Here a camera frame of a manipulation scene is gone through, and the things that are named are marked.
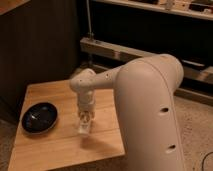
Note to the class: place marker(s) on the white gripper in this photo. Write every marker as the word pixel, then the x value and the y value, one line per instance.
pixel 86 104

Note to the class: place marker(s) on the small white bottle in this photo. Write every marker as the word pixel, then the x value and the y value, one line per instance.
pixel 84 128

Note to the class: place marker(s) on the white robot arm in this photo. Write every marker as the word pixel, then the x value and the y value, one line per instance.
pixel 143 92

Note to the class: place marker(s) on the black ceramic bowl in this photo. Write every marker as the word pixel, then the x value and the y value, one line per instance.
pixel 39 118

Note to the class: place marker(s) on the metal pole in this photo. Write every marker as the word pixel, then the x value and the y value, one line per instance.
pixel 90 32

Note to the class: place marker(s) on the wooden shelf unit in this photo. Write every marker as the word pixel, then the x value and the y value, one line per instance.
pixel 126 30

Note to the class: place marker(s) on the black device on shelf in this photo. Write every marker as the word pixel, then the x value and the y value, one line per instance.
pixel 193 65

